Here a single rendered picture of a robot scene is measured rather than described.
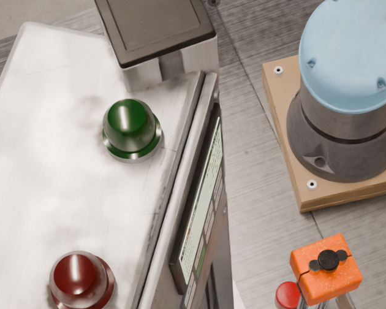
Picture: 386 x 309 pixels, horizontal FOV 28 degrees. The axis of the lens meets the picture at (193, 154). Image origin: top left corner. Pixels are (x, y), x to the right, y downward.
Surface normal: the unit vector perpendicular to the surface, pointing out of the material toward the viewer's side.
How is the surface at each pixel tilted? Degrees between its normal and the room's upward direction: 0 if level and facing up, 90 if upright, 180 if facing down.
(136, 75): 90
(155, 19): 0
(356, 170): 74
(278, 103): 4
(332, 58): 11
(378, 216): 0
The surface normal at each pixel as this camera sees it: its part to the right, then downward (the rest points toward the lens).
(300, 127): -0.92, 0.26
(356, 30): -0.17, -0.25
